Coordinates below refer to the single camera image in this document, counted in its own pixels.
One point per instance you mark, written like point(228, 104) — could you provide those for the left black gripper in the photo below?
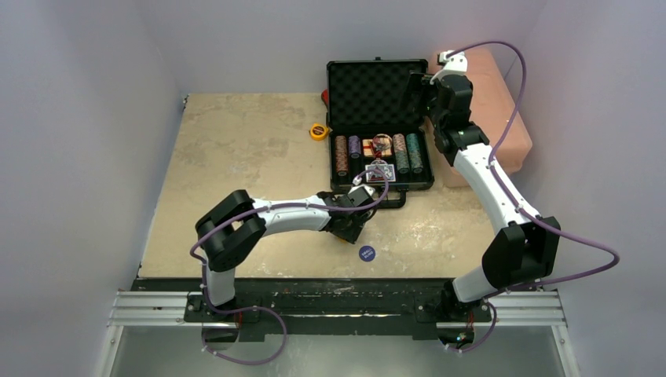
point(354, 231)

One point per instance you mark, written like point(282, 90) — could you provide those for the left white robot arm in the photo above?
point(231, 230)

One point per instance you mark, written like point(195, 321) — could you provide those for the black poker case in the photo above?
point(364, 100)

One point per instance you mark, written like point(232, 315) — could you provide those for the yellow tape measure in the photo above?
point(319, 132)

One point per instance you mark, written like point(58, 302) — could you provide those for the clear all in triangle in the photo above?
point(380, 170)

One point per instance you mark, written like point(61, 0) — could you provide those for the green poker chip roll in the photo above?
point(413, 145)

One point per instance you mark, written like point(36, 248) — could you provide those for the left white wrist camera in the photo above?
point(360, 195)

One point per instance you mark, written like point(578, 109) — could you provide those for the dark green chip roll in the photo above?
point(416, 162)

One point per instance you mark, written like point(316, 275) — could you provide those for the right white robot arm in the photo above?
point(521, 251)

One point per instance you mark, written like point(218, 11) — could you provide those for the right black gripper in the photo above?
point(420, 87)

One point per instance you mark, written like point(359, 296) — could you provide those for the pink plastic storage box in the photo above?
point(491, 107)

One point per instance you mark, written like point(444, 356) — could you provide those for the blue small blind button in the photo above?
point(367, 253)

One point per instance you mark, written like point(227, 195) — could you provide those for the red handled tool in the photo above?
point(324, 97)

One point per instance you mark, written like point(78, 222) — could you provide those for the black table rail frame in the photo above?
point(265, 306)

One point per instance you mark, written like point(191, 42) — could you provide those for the blue card deck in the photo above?
point(393, 180)

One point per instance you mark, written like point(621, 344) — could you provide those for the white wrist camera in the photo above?
point(360, 195)
point(450, 63)

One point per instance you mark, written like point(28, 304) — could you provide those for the brown poker chip roll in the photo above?
point(341, 146)

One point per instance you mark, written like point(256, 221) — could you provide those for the purple poker chip roll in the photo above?
point(354, 147)

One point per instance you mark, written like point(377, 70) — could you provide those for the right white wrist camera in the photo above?
point(450, 63)

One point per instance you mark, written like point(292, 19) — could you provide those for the red black chip roll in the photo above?
point(342, 165)

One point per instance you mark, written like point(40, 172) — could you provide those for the pink poker chip roll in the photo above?
point(399, 144)

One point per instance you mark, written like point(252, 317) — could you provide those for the clear round dealer button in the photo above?
point(381, 143)

